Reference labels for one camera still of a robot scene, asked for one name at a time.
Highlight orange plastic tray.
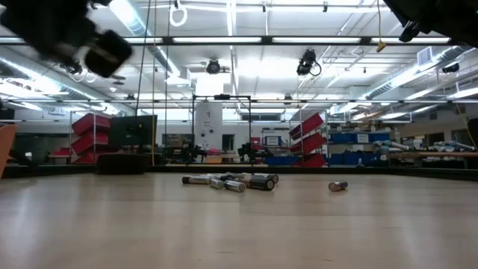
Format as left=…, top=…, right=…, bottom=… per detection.
left=0, top=123, right=18, bottom=179

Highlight black ceiling device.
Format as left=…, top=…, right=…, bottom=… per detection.
left=59, top=61, right=84, bottom=75

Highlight red storage bin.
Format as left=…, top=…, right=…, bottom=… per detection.
left=293, top=152, right=328, bottom=168
left=72, top=151, right=109, bottom=165
left=294, top=132, right=327, bottom=155
left=72, top=131, right=110, bottom=155
left=289, top=112, right=325, bottom=140
left=72, top=113, right=112, bottom=136

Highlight black overhead beam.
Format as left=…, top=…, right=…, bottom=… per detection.
left=0, top=35, right=478, bottom=47

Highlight black flat screen monitor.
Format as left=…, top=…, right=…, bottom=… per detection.
left=108, top=114, right=158, bottom=147

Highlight white cylindrical column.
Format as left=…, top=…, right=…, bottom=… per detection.
left=193, top=101, right=224, bottom=151

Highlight wide blue storage bin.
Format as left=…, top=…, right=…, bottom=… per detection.
left=265, top=155, right=299, bottom=167

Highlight thin black crossbar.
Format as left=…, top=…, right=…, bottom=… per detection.
left=0, top=98, right=478, bottom=105

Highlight blue storage bin row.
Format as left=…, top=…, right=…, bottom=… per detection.
left=328, top=152, right=389, bottom=166

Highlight grey material roll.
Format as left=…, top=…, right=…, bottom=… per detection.
left=373, top=140, right=410, bottom=152
left=432, top=140, right=476, bottom=152

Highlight white air vent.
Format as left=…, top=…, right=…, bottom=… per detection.
left=417, top=46, right=434, bottom=67

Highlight wooden workbench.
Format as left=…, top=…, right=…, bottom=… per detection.
left=388, top=151, right=478, bottom=158

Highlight silver ventilation duct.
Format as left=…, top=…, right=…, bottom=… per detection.
left=105, top=0, right=180, bottom=75
left=0, top=46, right=126, bottom=113
left=364, top=44, right=478, bottom=101

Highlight white cable loops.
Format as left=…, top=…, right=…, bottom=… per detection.
left=69, top=69, right=97, bottom=84

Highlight black hanging cable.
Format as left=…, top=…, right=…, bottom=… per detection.
left=134, top=0, right=152, bottom=113
left=164, top=0, right=172, bottom=161

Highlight white cable ring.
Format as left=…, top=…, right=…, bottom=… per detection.
left=169, top=0, right=188, bottom=28

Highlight black round ceiling camera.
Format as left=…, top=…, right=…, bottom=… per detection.
left=205, top=58, right=222, bottom=75

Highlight black camera with cable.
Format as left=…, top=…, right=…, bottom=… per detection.
left=296, top=48, right=323, bottom=78

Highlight yellow cord with plug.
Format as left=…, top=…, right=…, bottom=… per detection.
left=376, top=0, right=388, bottom=53

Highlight black aluminium table frame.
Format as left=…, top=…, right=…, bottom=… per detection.
left=0, top=163, right=478, bottom=182

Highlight thin yellow cable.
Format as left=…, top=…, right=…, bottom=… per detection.
left=453, top=102, right=478, bottom=149

